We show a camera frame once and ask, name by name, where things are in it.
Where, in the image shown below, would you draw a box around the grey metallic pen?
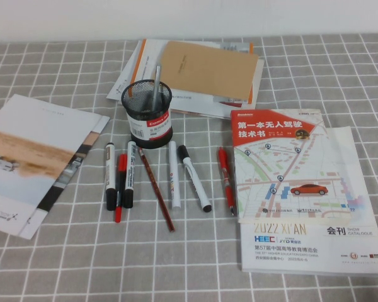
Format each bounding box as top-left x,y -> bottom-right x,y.
148,64 -> 163,111

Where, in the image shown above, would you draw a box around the red gel pen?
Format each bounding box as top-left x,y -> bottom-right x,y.
217,147 -> 236,217

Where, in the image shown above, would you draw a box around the black mesh pen holder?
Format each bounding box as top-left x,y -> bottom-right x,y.
120,79 -> 174,149

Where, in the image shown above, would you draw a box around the slim red and black pen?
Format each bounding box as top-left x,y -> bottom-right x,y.
113,153 -> 129,223

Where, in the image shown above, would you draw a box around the white whiteboard marker, black ends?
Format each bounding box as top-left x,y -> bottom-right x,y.
176,144 -> 214,213

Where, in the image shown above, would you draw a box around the white paint marker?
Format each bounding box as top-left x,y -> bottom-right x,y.
168,140 -> 181,211

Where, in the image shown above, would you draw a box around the white brochure with orange stripe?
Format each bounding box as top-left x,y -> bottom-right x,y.
130,38 -> 266,120

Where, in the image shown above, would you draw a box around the dark red wooden pencil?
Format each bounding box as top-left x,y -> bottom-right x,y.
137,147 -> 176,233

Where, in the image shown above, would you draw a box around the white marker with black cap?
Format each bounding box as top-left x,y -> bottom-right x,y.
122,140 -> 138,209

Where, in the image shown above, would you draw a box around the white marker with brown label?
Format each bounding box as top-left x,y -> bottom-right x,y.
105,142 -> 118,211

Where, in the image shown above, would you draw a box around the brown kraft notebook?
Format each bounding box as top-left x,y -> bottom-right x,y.
152,40 -> 260,105

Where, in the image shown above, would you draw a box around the white paper sheet with logo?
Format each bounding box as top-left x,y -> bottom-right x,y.
106,47 -> 140,103

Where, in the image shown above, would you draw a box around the red and white car book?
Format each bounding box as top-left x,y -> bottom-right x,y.
229,108 -> 354,225

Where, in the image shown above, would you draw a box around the grey checked tablecloth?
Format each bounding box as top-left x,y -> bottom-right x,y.
0,33 -> 378,302

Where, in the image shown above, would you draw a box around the white exhibition catalogue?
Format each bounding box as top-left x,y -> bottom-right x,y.
239,126 -> 378,279

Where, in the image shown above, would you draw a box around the desert car photo brochure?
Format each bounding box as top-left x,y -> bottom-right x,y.
0,93 -> 102,237

